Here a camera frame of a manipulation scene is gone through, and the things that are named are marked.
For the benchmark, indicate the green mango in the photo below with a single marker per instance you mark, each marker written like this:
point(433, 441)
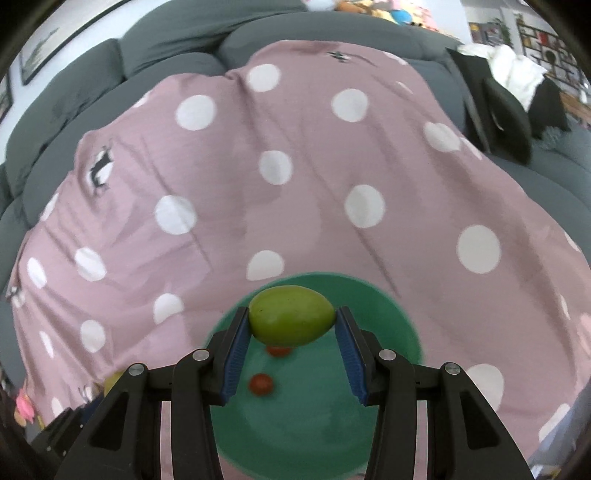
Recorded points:
point(291, 316)

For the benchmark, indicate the red cherry tomato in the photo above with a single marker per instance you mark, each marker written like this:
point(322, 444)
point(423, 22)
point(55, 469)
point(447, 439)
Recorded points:
point(261, 384)
point(278, 350)

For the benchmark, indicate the pink polka dot blanket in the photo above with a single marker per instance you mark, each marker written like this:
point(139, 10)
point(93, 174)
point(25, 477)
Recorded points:
point(286, 207)

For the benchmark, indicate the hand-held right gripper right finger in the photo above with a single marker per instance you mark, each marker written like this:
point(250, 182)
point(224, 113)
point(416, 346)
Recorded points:
point(350, 364)

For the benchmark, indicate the black cloth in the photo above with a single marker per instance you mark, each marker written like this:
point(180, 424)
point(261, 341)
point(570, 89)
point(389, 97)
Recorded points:
point(549, 108)

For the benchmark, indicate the yellow-green fruit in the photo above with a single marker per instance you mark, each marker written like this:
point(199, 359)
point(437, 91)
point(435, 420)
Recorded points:
point(112, 382)

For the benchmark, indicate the green round plate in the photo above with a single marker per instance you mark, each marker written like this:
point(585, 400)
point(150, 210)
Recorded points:
point(300, 424)

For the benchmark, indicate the wall shelf with ornaments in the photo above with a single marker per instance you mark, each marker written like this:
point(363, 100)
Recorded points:
point(551, 50)

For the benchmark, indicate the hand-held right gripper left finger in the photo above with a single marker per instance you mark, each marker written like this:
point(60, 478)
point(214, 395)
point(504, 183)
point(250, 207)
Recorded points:
point(232, 364)

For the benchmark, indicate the pile of plush toys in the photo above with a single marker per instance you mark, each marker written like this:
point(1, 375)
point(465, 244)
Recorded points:
point(369, 11)

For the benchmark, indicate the pink plush toy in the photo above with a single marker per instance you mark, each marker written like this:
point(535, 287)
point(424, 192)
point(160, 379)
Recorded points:
point(24, 406)

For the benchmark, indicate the white fluffy cloth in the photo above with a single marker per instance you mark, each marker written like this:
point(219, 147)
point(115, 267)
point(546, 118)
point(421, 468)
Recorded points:
point(512, 69)

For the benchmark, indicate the grey sofa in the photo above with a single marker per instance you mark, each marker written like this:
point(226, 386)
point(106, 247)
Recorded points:
point(157, 50)

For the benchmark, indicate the small framed wall picture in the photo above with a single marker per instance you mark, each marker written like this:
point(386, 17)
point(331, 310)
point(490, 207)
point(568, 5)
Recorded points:
point(5, 99)

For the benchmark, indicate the black cushion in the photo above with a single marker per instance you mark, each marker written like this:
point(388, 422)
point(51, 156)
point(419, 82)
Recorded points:
point(505, 115)

